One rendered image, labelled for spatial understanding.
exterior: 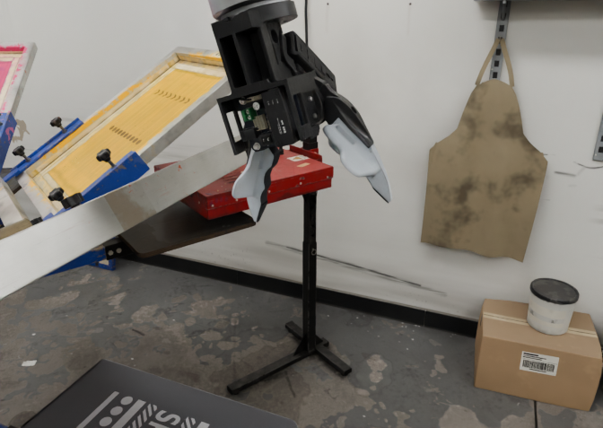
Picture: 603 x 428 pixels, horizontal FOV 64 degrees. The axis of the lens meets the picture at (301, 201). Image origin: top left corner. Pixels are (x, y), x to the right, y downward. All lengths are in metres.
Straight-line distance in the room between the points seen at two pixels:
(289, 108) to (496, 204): 2.14
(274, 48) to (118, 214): 0.21
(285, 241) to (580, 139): 1.65
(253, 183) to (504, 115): 2.00
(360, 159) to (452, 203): 2.09
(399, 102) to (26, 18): 2.50
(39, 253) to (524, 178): 2.28
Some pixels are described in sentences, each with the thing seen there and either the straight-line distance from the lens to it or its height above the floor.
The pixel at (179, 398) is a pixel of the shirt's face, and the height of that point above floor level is 0.95.
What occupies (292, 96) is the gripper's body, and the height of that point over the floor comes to 1.62.
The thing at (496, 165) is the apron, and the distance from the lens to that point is 2.46.
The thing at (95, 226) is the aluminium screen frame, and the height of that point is 1.51.
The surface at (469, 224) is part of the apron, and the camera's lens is 2.59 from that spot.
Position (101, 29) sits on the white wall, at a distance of 3.36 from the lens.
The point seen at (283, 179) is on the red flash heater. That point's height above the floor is 1.10.
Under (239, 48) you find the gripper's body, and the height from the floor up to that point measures 1.65.
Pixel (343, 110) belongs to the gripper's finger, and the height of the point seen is 1.60.
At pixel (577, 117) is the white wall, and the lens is 2.49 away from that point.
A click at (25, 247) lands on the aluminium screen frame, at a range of 0.42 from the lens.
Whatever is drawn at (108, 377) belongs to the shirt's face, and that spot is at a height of 0.95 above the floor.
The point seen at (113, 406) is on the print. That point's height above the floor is 0.95.
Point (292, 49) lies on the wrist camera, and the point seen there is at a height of 1.65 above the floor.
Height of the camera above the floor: 1.68
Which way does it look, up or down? 21 degrees down
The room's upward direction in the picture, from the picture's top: straight up
